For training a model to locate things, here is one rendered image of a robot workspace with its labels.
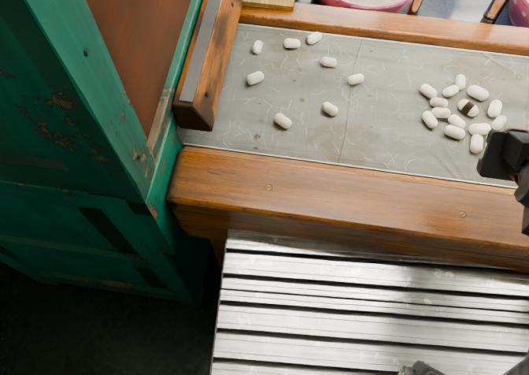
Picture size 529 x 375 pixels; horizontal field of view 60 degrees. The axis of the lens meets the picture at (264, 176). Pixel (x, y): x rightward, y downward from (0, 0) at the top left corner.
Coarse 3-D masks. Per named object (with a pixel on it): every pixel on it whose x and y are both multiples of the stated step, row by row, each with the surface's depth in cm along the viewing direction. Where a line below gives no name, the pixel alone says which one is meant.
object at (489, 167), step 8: (488, 136) 61; (496, 136) 60; (504, 136) 60; (488, 144) 60; (496, 144) 60; (488, 152) 61; (496, 152) 61; (488, 160) 61; (496, 160) 61; (504, 160) 60; (528, 160) 55; (480, 168) 62; (488, 168) 62; (496, 168) 61; (504, 168) 61; (512, 168) 57; (520, 168) 56; (488, 176) 62; (496, 176) 62; (504, 176) 62; (512, 176) 58
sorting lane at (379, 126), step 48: (240, 48) 92; (288, 48) 92; (336, 48) 92; (384, 48) 92; (432, 48) 92; (240, 96) 86; (288, 96) 86; (336, 96) 86; (384, 96) 86; (528, 96) 86; (192, 144) 82; (240, 144) 82; (288, 144) 82; (336, 144) 82; (384, 144) 82; (432, 144) 82
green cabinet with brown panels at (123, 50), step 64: (0, 0) 33; (64, 0) 38; (128, 0) 53; (192, 0) 79; (0, 64) 41; (64, 64) 39; (128, 64) 56; (0, 128) 55; (64, 128) 50; (128, 128) 55; (128, 192) 63
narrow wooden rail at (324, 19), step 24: (264, 24) 94; (288, 24) 93; (312, 24) 92; (336, 24) 91; (360, 24) 91; (384, 24) 91; (408, 24) 91; (432, 24) 91; (456, 24) 91; (480, 24) 91; (480, 48) 91; (504, 48) 90; (528, 48) 89
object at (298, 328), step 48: (240, 240) 81; (288, 240) 81; (240, 288) 77; (288, 288) 77; (336, 288) 77; (384, 288) 79; (432, 288) 77; (480, 288) 77; (528, 288) 77; (240, 336) 74; (288, 336) 75; (336, 336) 74; (384, 336) 74; (432, 336) 74; (480, 336) 74; (528, 336) 74
